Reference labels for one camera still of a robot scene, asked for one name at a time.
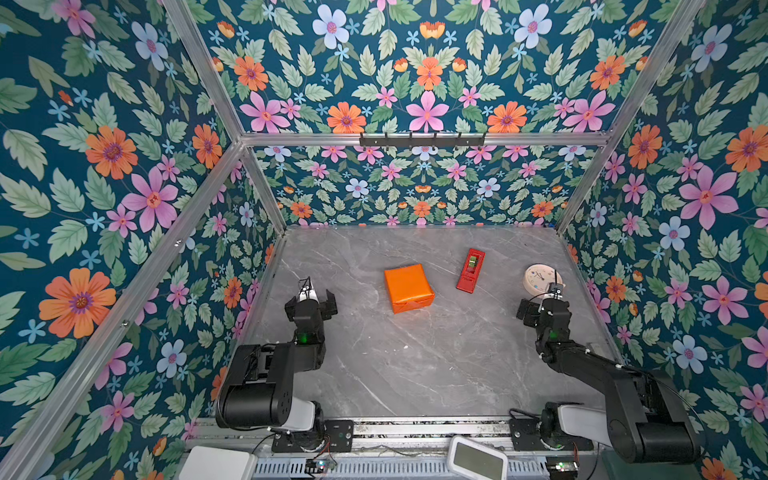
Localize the yellow orange wrapping paper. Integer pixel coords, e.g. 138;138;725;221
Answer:
384;264;435;314

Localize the pink round alarm clock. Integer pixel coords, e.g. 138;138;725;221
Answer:
523;264;565;298

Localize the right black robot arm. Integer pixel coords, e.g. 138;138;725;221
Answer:
516;297;702;464

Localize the white timer display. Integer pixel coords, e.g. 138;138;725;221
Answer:
446;436;508;480

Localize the red tape dispenser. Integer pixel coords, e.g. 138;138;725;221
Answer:
456;248;485;294

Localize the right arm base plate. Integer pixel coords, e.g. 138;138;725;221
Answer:
508;417;595;453

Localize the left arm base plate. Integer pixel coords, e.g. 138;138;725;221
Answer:
271;419;355;454

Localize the white box device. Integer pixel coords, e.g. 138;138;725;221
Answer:
178;446;257;480

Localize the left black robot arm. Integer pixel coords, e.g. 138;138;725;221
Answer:
215;289;338;434

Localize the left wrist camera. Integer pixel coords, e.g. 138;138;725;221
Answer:
297;277;320;304

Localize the black hook rail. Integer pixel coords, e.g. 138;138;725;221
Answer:
358;132;486;149

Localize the green mat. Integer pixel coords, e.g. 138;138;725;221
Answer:
601;450;700;480

